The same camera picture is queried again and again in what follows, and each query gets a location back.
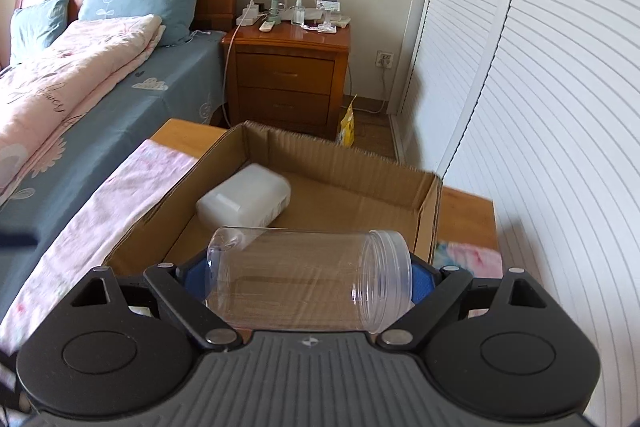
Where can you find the white remote control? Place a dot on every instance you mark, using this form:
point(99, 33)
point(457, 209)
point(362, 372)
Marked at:
point(267, 26)

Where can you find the clear spray bottle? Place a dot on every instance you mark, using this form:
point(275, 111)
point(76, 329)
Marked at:
point(298, 13)

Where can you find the yellow bag on floor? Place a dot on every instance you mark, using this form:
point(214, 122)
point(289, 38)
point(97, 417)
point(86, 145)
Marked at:
point(346, 129)

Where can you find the white power strip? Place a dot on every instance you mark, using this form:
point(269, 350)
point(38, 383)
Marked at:
point(251, 13)

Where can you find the white phone stand gadget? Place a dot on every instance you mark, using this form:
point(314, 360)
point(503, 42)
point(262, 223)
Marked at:
point(327, 9)

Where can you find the white translucent plastic case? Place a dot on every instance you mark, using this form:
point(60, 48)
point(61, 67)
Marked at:
point(253, 197)

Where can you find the pink floral quilt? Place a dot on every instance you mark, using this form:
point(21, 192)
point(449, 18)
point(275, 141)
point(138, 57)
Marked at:
point(44, 97)

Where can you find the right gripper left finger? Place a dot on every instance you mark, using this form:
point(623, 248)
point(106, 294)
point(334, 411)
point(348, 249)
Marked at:
point(203, 325)

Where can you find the white louvred closet doors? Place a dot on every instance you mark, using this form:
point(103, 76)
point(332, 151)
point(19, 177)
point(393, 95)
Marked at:
point(534, 104)

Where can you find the wall power outlet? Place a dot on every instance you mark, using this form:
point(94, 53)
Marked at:
point(384, 60)

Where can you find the pink floral tablecloth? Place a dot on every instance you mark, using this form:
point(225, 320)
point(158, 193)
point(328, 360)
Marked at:
point(466, 234)

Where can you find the brown cardboard box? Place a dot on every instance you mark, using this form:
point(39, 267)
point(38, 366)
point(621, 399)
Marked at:
point(333, 189)

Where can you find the clear plastic jar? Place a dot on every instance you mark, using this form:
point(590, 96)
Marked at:
point(267, 278)

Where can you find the blue bed sheet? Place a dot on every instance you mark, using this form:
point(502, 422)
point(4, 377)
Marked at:
point(182, 81)

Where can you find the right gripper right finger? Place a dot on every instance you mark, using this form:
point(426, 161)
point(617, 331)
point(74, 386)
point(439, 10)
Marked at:
point(448, 285)

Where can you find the wooden nightstand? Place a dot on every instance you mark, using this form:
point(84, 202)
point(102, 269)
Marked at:
point(288, 78)

